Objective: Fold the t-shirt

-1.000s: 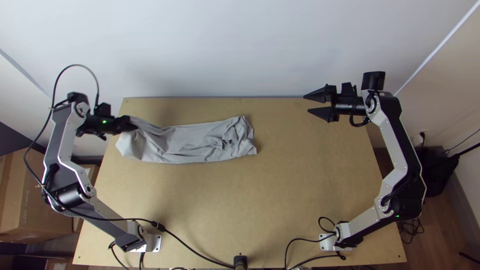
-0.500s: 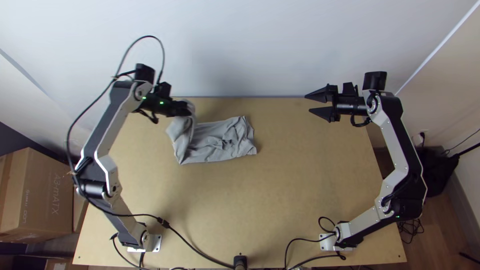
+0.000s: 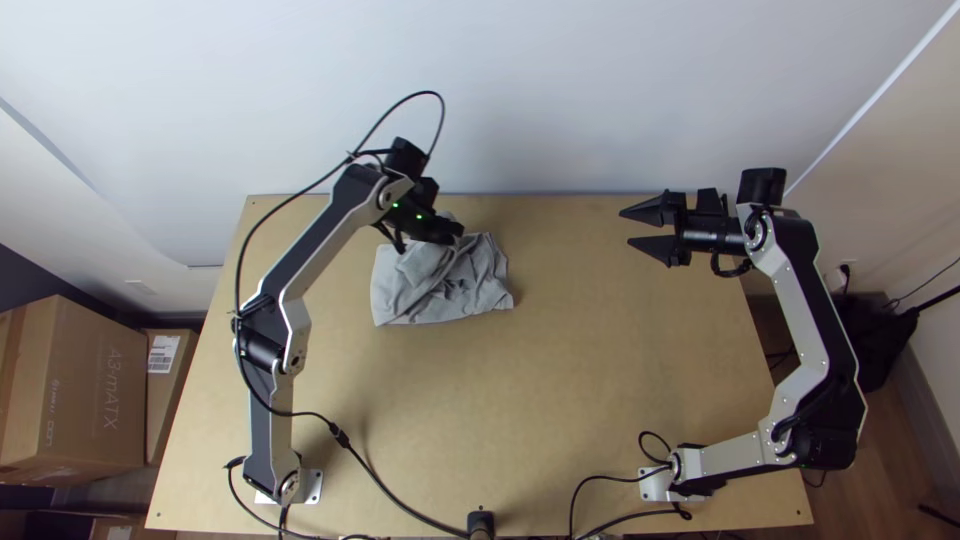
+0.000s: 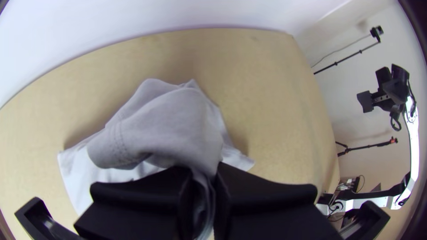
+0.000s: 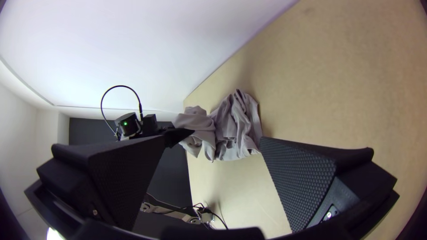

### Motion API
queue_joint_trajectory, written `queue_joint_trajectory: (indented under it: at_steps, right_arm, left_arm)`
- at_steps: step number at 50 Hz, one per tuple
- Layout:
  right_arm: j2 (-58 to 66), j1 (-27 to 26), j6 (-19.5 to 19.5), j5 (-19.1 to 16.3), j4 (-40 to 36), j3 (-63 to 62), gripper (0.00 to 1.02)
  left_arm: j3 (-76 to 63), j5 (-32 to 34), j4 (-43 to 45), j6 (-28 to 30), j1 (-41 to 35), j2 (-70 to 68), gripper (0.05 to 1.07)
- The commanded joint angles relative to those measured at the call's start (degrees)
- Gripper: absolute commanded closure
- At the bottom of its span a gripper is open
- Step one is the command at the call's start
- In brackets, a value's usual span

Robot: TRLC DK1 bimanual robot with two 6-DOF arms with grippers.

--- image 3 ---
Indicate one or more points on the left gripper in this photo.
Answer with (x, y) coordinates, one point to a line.
(442, 230)

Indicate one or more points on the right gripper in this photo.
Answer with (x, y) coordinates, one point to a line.
(712, 232)

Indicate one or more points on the grey t-shirt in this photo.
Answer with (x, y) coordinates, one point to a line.
(442, 285)

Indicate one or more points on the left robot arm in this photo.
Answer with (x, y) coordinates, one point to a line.
(289, 289)

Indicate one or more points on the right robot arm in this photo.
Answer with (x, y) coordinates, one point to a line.
(787, 300)

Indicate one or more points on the black bag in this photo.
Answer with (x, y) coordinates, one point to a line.
(877, 337)

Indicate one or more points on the narrow labelled cardboard box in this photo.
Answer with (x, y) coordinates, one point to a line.
(169, 397)

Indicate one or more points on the large cardboard box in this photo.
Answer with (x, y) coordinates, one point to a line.
(67, 390)

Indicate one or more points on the small cardboard box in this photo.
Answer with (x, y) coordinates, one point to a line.
(127, 531)

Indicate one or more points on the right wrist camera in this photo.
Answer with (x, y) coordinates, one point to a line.
(710, 202)

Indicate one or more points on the black round post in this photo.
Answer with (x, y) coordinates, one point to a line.
(481, 525)

